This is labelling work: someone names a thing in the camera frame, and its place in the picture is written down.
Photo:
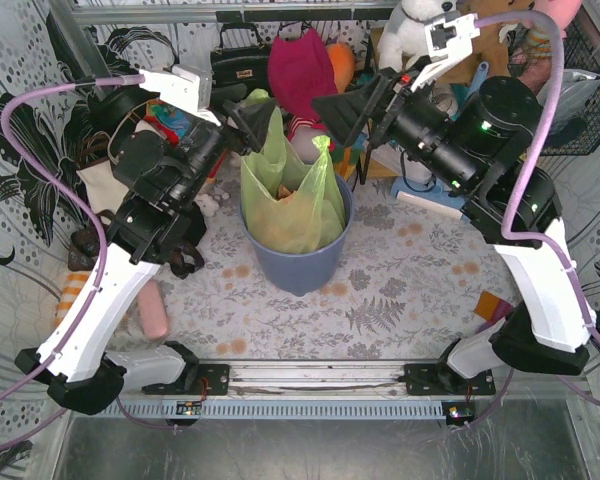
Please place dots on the purple orange sock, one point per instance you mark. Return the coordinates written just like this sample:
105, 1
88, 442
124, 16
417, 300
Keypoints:
491, 309

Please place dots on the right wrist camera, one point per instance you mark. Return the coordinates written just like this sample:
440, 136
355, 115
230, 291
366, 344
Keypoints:
449, 41

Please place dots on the brown teddy bear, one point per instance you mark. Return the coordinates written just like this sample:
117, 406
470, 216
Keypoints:
487, 47

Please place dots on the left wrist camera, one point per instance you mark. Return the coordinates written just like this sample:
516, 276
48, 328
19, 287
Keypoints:
185, 88

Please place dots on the small white cloud plush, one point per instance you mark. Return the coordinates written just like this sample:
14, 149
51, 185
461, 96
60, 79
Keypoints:
215, 201

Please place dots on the rainbow striped bag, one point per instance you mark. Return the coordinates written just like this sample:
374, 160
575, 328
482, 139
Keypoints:
345, 160

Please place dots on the orange plush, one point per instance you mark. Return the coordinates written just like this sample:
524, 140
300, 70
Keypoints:
343, 64

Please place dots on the pink foam roll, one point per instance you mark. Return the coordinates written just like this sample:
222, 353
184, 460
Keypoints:
152, 311

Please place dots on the white round plush pink hands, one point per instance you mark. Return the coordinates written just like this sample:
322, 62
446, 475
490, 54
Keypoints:
301, 133

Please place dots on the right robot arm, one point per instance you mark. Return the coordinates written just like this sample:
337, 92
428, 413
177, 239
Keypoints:
478, 156

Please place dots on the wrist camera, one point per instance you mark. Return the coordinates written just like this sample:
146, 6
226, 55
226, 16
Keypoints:
185, 88
449, 41

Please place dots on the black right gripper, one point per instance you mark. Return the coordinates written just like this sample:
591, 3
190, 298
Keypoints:
383, 109

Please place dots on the orange white striped cloth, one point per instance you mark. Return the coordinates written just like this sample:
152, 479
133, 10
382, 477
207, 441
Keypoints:
73, 285

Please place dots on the black wire basket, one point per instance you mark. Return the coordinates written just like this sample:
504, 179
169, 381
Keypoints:
530, 61

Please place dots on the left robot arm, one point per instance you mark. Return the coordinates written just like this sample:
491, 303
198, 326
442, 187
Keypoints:
157, 223

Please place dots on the cream canvas tote bag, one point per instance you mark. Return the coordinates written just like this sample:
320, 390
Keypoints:
95, 166

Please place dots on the brown patterned bag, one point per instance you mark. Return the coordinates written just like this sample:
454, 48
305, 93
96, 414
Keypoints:
84, 251

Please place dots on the black handbag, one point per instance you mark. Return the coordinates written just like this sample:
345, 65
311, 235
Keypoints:
241, 65

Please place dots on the blue trash bin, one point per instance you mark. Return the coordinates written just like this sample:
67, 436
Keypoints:
300, 274

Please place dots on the silver pouch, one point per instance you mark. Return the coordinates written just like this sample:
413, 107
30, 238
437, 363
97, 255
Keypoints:
577, 87

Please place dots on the teal cloth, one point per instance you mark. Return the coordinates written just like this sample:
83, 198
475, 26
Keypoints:
369, 84

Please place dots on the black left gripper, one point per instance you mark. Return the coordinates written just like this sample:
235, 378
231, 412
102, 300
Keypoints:
231, 132

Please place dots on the green trash bag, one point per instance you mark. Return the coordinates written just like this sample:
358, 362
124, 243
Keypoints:
290, 206

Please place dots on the magenta hanging cloth bag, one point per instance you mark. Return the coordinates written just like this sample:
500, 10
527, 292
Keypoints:
298, 71

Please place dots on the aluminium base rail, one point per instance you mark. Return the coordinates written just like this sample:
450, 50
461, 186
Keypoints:
294, 390

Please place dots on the white grey dog plush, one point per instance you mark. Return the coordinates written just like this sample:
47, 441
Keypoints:
403, 35

